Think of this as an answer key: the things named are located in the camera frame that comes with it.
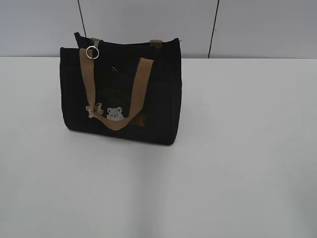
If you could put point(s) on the black canvas tote bag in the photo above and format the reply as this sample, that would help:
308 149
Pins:
127 91

